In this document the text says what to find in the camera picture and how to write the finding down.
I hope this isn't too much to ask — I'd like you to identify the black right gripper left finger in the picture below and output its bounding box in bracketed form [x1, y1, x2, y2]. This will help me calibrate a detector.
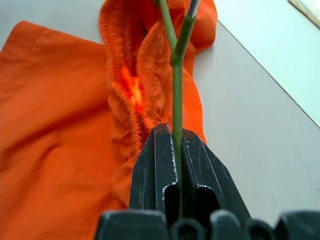
[128, 123, 181, 226]

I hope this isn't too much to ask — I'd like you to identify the orange cloth garment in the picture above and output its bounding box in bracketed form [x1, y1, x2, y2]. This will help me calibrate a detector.
[0, 0, 218, 240]

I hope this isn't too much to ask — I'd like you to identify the green wire clothes hanger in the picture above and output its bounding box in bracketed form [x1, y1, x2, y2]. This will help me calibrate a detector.
[152, 0, 201, 219]

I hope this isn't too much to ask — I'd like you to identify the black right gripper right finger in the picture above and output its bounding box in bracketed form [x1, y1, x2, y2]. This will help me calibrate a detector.
[180, 128, 252, 225]

